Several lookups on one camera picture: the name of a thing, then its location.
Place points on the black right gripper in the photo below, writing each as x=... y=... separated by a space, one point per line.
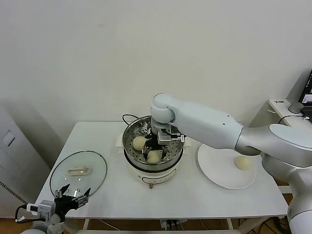
x=153 y=142

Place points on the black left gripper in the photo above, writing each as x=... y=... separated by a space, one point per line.
x=64 y=202

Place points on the white steamed baozi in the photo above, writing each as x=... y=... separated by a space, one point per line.
x=242 y=162
x=138 y=143
x=154 y=158

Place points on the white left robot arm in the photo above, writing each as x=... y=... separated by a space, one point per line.
x=41 y=228

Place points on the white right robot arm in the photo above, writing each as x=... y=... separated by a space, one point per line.
x=207 y=122

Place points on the stainless steel steamer basket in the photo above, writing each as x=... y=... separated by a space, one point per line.
x=129 y=136

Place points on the cream electric cooker base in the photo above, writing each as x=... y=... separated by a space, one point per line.
x=158 y=178

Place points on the white round plate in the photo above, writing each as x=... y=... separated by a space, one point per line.
x=219 y=170

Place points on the grey white cabinet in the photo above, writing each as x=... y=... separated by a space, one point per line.
x=14 y=158

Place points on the white power strip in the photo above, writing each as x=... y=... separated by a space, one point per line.
x=168 y=224

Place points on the white side desk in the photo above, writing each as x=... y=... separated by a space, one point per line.
x=282 y=107

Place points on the black laptop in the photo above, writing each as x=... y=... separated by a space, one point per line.
x=307 y=97

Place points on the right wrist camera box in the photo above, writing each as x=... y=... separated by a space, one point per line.
x=163 y=139

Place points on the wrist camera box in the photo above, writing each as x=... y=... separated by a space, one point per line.
x=163 y=139
x=45 y=207

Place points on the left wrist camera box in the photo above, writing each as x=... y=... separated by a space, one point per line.
x=45 y=207

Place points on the white table leg frame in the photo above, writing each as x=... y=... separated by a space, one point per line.
x=229 y=223

